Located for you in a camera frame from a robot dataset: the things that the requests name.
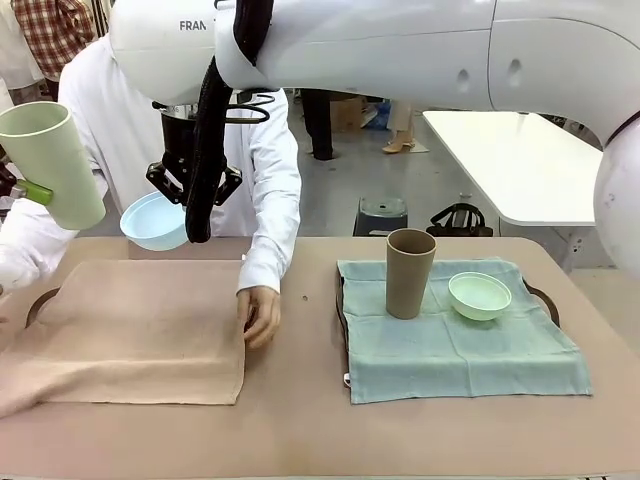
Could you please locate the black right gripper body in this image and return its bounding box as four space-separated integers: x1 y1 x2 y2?
160 112 200 177

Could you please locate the tall light green cup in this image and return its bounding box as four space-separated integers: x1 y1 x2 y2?
0 101 108 231

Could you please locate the light blue bowl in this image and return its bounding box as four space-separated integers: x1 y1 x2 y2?
119 192 190 252

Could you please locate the beige cloth mat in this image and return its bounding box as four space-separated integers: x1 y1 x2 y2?
0 258 249 419

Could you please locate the tall brown cup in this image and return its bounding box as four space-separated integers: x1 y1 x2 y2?
384 228 438 320

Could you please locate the light green bowl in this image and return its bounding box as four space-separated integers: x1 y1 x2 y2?
447 272 512 322

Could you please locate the teal cloth mat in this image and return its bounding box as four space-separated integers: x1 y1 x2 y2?
336 257 594 405

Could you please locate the person's left forearm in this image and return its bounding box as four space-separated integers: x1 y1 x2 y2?
237 164 303 294

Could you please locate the person's right forearm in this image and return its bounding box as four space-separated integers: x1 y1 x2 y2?
0 199 69 301

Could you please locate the dark brown serving tray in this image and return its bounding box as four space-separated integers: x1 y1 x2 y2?
24 287 64 329
334 272 557 351

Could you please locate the person's left hand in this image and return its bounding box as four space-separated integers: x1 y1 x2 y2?
236 287 283 351

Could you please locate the person in white hoodie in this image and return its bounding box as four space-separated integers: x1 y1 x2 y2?
0 34 304 301

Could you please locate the person in red top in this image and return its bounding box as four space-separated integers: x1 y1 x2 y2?
299 88 335 161

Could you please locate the cardboard box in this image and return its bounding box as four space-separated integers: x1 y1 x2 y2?
328 94 369 132

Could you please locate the person in white clothes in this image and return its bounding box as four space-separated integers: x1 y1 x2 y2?
0 0 47 92

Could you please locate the grey plastic stool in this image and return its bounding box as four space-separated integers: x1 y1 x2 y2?
352 196 409 237

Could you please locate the person in red plaid shirt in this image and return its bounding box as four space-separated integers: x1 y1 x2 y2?
12 0 96 81

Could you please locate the person in khaki trousers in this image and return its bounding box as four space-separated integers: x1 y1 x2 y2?
382 97 417 154

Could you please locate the black bag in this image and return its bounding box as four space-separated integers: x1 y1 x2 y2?
427 203 495 239

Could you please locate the white background table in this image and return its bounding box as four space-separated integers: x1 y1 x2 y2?
422 110 606 274

